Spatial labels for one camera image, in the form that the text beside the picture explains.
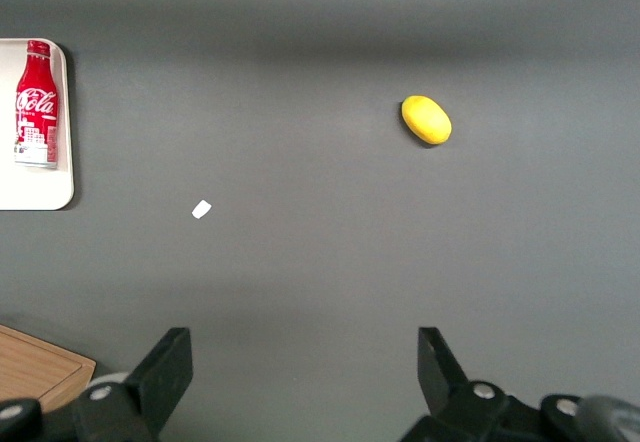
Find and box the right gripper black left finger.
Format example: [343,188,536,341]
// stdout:
[74,326,195,442]

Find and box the beige plastic tray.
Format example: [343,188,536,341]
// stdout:
[0,37,76,212]

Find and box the red cola bottle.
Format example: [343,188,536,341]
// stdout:
[13,39,60,170]

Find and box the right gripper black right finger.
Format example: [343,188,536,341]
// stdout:
[399,326,509,442]

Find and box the wooden drawer cabinet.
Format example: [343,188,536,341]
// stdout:
[0,323,98,414]

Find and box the yellow lemon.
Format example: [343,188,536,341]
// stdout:
[400,94,453,147]

